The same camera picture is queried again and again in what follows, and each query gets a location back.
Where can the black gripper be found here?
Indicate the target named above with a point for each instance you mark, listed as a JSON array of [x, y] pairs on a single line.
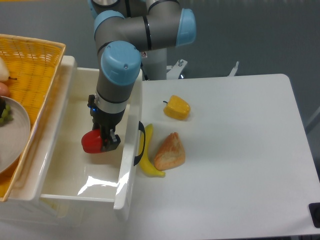
[[108, 122]]

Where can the red bell pepper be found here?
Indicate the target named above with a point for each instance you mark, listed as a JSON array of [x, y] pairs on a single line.
[[92, 142]]

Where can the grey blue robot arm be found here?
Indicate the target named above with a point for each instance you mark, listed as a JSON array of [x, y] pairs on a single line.
[[123, 29]]

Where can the white upper drawer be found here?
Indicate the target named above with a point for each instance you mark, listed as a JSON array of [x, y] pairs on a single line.
[[102, 179]]

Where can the yellow bell pepper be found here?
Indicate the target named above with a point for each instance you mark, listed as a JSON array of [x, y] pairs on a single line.
[[177, 108]]

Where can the yellow banana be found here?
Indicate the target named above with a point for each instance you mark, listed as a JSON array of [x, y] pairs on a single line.
[[145, 164]]

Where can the bread loaf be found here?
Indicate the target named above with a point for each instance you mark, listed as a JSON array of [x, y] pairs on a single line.
[[171, 153]]

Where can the grey plate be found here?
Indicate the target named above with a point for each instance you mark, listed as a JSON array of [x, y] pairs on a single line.
[[14, 134]]

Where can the green grapes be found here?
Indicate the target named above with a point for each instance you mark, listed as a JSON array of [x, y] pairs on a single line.
[[5, 114]]

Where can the yellow wicker basket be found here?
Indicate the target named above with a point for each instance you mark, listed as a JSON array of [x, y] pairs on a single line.
[[34, 64]]

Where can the peach fruit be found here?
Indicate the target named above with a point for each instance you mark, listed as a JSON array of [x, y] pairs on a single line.
[[4, 90]]

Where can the pale pear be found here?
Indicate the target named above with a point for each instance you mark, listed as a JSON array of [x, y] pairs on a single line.
[[4, 72]]

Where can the black corner device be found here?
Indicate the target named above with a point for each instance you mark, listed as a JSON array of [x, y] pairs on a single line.
[[314, 209]]

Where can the black drawer handle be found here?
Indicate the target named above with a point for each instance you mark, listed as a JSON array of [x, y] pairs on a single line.
[[142, 137]]

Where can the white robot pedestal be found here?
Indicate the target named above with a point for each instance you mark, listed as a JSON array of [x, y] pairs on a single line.
[[154, 64]]

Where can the white table bracket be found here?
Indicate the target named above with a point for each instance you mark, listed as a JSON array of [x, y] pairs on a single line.
[[175, 72], [234, 70]]

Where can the white right table bracket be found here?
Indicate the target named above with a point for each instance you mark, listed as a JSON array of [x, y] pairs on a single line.
[[234, 70]]

